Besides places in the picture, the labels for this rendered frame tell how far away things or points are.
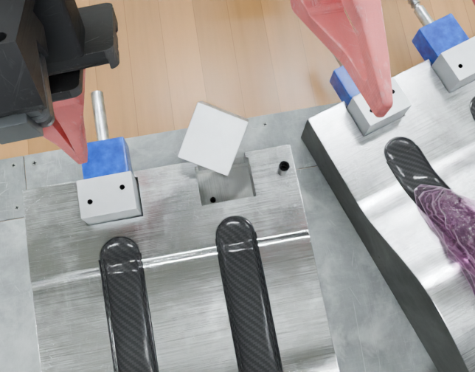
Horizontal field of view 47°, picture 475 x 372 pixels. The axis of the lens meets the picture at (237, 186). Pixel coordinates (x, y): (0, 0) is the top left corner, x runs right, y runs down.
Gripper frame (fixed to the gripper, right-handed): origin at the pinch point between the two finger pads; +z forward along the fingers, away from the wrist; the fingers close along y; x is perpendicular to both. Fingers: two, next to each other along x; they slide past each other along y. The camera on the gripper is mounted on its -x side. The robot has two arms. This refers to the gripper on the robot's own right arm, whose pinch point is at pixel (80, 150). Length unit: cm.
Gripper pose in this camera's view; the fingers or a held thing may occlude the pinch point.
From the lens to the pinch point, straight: 42.1
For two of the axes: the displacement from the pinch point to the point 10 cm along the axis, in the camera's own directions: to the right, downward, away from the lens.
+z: 1.2, 7.1, 6.9
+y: 9.8, -2.1, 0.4
